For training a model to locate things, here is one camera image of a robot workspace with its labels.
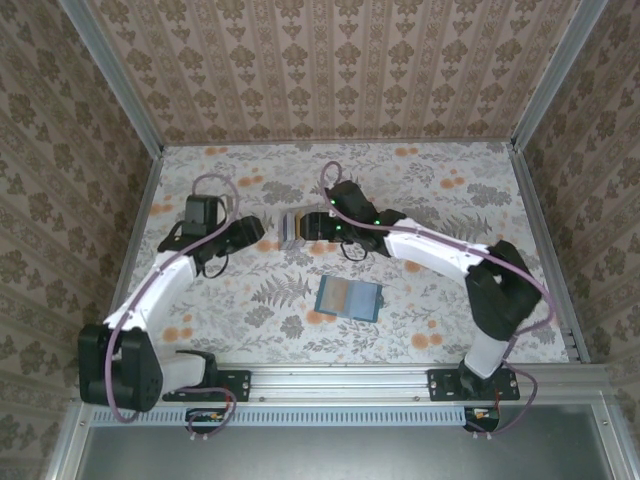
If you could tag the tan credit card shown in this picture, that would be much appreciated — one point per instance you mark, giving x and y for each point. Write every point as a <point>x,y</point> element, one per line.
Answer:
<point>334,298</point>

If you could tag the blue card holder wallet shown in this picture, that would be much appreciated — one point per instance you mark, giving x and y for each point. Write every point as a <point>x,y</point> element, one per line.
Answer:
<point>362,300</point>

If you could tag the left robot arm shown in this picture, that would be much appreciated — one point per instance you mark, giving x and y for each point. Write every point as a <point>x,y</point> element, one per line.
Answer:
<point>150,290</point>

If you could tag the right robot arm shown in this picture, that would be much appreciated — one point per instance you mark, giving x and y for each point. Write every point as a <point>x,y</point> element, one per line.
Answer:
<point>500,300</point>

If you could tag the dark blue credit card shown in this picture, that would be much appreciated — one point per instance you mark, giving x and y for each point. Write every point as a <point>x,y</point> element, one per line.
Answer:
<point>287,227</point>

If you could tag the floral tablecloth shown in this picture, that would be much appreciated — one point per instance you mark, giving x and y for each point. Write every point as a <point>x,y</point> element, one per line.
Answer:
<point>400,175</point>

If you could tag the grey metal sheet panel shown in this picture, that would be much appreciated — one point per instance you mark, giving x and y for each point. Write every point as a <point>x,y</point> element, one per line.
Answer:
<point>340,455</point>

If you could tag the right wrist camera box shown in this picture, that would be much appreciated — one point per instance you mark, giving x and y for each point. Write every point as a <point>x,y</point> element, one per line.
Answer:
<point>352,202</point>

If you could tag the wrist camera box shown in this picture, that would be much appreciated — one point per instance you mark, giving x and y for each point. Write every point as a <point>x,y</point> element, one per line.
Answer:
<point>352,202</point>
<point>202,212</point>

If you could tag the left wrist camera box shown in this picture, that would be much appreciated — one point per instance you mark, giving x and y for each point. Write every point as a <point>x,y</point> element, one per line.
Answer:
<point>202,212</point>

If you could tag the aluminium side rail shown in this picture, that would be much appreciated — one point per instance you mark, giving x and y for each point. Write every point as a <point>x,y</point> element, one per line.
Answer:
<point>144,200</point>
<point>540,225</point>

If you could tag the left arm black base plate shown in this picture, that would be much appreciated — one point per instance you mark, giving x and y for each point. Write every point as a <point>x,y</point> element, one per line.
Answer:
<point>235,385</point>

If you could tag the aluminium mounting rail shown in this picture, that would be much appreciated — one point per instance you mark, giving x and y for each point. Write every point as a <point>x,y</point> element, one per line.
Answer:
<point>340,382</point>

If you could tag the aluminium corner post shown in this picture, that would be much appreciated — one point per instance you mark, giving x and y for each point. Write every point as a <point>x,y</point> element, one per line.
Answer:
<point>555,75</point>
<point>119,80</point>

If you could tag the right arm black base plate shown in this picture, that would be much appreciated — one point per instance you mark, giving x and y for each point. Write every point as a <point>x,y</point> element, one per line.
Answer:
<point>445,385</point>

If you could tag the aluminium frame beam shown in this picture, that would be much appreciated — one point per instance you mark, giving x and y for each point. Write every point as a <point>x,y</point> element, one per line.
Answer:
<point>617,440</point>
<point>67,440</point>

